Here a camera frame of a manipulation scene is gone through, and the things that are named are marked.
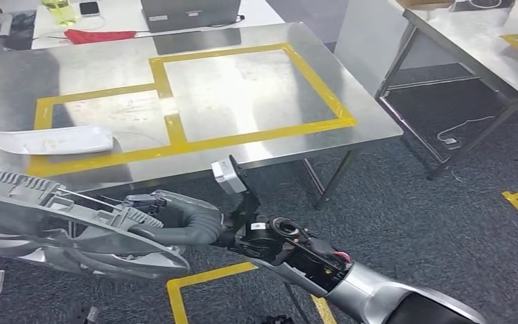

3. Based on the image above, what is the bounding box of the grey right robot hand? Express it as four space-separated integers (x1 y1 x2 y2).
122 190 225 248

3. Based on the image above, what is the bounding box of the silver wheel hubcap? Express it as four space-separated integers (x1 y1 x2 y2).
0 171 192 280

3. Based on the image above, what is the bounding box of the stainless steel workbench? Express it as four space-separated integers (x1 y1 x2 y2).
0 22 404 211

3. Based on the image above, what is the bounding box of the white plastic car part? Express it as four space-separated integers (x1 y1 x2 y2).
0 126 115 157

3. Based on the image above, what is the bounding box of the grey laptop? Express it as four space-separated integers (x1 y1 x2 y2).
140 0 243 34

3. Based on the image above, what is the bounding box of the red cloth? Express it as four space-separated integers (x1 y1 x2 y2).
64 28 138 46

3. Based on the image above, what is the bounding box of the white desk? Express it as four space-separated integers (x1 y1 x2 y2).
31 0 287 51

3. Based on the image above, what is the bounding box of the black smartphone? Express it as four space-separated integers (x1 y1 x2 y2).
79 1 102 18

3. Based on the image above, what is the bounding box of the white cabinet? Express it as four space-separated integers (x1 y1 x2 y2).
334 0 461 97

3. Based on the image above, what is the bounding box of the yellow-green drink bottle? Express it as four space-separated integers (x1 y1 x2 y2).
42 0 78 26

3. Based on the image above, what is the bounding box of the black bag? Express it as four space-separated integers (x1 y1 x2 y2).
0 11 37 51

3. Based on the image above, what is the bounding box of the cardboard box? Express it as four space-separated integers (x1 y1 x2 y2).
395 0 457 11

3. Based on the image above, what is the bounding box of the stainless steel table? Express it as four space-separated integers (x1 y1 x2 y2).
375 0 518 181

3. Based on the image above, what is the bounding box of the black flat device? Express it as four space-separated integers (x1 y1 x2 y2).
453 0 517 14

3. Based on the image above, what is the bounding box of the black right camera bracket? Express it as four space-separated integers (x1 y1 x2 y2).
227 155 262 234

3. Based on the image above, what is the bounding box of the black camera bracket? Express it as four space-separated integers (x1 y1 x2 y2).
227 155 262 234
69 306 100 324

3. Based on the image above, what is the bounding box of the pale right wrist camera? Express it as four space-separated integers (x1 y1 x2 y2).
210 159 248 194

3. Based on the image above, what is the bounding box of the black left camera bracket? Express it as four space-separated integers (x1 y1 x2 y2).
69 306 100 324

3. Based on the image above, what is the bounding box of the white cable with adapter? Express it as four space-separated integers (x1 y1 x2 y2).
436 115 496 146

